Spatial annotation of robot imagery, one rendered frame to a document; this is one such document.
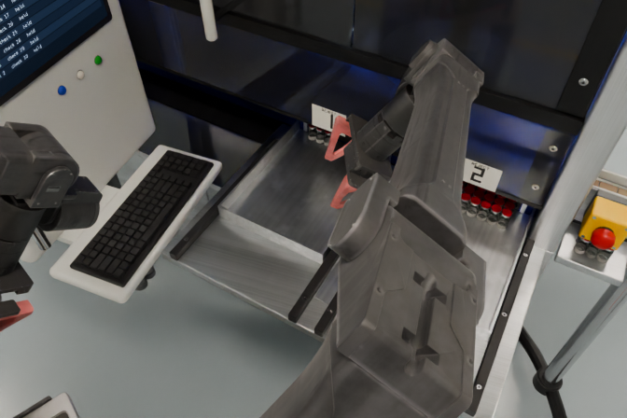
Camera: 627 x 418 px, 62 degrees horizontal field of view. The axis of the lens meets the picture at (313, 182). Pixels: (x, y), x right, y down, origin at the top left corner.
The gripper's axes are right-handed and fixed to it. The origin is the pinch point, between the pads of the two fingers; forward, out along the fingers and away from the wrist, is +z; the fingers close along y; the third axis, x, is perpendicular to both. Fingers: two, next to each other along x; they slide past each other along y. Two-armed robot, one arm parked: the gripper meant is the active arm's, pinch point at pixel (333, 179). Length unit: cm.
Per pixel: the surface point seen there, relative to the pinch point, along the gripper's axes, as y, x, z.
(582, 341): 2, 101, 19
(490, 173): -11.6, 35.4, -6.6
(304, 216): -14.6, 14.7, 27.3
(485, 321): 13.1, 39.6, 6.8
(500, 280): 4.6, 44.6, 4.1
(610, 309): 0, 91, 5
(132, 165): -70, -6, 94
